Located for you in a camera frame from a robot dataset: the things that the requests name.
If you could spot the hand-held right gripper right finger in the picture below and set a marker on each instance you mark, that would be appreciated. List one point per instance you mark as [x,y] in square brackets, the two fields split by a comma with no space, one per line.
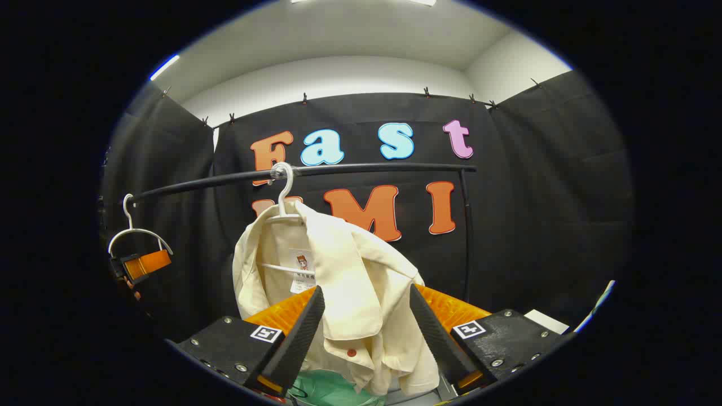
[437,338]

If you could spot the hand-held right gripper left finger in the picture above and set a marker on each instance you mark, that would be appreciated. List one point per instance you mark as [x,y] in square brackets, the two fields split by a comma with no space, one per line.
[299,344]

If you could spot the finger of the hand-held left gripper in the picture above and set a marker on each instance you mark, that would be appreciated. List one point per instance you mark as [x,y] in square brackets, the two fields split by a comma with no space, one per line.
[149,264]

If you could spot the cream jacket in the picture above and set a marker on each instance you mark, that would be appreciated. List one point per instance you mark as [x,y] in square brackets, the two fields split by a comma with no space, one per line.
[338,270]

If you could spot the white clothes hanger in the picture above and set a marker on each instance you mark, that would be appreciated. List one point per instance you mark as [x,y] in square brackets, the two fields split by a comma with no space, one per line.
[289,186]
[130,220]

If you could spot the white paper sheet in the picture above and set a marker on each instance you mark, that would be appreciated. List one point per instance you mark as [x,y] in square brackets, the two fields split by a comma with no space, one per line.
[544,320]

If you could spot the black backdrop cloth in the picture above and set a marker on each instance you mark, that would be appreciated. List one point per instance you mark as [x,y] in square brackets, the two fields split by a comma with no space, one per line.
[536,197]

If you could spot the ceiling light strip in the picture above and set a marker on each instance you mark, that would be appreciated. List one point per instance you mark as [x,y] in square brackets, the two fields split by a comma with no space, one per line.
[164,67]

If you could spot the row of black clips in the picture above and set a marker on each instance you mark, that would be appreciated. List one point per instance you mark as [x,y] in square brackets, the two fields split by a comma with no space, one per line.
[304,98]

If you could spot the ceiling light panel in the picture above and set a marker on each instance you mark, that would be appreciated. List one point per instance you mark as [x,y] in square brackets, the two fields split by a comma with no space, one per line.
[420,1]

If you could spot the black clothes rail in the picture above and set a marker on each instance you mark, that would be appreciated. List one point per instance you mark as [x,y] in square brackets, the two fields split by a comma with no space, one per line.
[366,167]

